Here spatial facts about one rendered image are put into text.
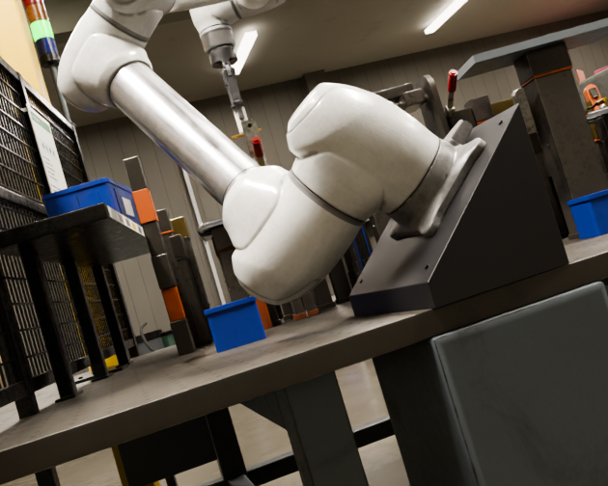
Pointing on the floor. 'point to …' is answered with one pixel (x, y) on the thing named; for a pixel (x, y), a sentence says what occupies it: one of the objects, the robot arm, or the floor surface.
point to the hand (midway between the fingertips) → (242, 121)
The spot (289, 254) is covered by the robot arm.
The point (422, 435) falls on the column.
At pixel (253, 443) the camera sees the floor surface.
